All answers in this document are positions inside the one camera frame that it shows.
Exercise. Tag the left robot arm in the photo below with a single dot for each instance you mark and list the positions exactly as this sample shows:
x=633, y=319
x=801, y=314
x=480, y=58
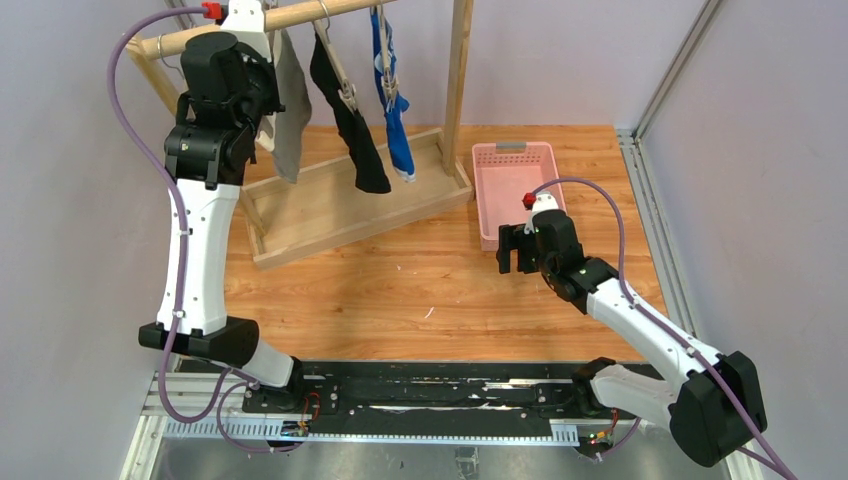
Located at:
x=207, y=168

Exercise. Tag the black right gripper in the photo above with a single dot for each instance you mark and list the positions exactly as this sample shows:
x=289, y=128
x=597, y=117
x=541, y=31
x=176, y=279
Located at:
x=520, y=248

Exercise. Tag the beige clip hanger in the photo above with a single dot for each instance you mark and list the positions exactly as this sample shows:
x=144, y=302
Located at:
x=266, y=135

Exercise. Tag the pink plastic basket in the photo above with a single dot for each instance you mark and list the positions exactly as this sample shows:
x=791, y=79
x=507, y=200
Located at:
x=503, y=173

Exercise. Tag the grey white underwear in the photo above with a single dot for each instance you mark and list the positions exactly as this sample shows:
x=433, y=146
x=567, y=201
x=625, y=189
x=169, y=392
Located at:
x=291, y=123

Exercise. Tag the beige hanger with blue underwear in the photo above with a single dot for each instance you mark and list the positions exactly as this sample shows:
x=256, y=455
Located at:
x=385, y=57

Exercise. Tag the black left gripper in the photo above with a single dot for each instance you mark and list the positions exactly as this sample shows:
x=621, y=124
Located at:
x=266, y=89

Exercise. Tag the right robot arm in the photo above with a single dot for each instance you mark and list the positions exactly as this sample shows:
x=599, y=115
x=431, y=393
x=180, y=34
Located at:
x=711, y=403

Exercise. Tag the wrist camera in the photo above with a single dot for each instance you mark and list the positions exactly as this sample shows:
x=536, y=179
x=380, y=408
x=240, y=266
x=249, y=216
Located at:
x=536, y=203
x=246, y=20

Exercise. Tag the wooden clothes rack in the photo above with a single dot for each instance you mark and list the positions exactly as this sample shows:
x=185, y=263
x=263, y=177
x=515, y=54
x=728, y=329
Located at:
x=288, y=223

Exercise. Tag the beige hanger with black underwear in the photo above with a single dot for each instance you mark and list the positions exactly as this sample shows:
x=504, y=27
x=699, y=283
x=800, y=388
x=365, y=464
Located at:
x=346, y=91

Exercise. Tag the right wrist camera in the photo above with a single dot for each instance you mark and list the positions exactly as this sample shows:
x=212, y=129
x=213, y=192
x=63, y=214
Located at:
x=536, y=203

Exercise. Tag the blue underwear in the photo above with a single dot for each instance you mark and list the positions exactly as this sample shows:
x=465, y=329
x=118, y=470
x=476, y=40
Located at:
x=399, y=148

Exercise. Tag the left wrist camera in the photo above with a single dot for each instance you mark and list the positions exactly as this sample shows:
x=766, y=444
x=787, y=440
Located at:
x=246, y=20

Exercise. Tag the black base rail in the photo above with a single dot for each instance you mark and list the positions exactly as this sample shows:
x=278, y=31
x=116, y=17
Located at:
x=420, y=402

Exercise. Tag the black underwear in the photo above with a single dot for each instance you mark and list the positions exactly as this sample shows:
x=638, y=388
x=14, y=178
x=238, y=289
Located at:
x=352, y=128

